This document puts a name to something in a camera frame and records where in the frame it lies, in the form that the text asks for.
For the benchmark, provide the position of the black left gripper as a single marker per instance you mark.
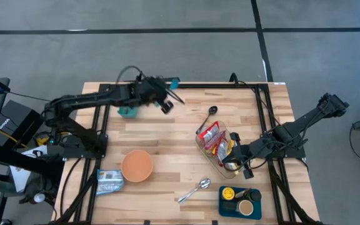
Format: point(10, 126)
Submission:
point(148, 89)

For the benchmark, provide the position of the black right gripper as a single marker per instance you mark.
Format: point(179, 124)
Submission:
point(250, 150)

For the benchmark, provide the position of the yellow ramen packet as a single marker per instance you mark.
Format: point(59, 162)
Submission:
point(231, 145)

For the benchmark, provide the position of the roast beef ramen packet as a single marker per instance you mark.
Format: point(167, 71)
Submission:
point(221, 153)

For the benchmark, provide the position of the teal spatula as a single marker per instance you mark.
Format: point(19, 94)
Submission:
point(175, 83)

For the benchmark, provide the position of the clear plastic container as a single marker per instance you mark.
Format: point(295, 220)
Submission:
point(203, 148)

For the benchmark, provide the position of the pink green ramen packet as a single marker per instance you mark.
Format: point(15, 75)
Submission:
point(209, 132)

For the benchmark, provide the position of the small jar yellow lid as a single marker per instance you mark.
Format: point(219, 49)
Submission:
point(228, 193)

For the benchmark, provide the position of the black spoon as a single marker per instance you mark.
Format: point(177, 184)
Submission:
point(207, 117)

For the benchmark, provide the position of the teal plastic basket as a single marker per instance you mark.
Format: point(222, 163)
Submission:
point(127, 112)

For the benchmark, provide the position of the dark jar black lid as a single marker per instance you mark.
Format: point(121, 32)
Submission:
point(255, 196)

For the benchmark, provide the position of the silver metal spoon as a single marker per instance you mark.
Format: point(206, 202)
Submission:
point(195, 189)

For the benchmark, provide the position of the seasoning jar tan lid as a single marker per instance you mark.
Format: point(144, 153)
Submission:
point(245, 207)

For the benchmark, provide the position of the orange bowl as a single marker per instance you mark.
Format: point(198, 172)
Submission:
point(137, 165)

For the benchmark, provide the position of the blue white snack packet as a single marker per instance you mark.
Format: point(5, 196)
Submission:
point(109, 182)

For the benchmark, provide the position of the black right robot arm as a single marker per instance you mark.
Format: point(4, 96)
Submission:
point(308, 125)

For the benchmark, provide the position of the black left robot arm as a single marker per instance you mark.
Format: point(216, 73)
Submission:
point(83, 98)

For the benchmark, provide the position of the teal tray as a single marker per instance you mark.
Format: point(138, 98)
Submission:
point(227, 214)

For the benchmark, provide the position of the yellow tape roll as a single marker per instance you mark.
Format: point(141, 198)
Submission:
point(42, 141)

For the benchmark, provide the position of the black box white lettering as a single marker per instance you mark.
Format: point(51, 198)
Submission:
point(14, 118)

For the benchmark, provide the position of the white bottle cap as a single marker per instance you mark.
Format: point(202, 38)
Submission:
point(39, 197)

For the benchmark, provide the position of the white paper sheet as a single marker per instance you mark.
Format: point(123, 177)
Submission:
point(20, 178)

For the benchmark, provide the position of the black frame clamp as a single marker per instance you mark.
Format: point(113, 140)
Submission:
point(233, 78)
point(214, 222)
point(140, 75)
point(147, 222)

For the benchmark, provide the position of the black aluminium table frame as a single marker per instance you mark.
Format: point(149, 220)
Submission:
point(214, 85)

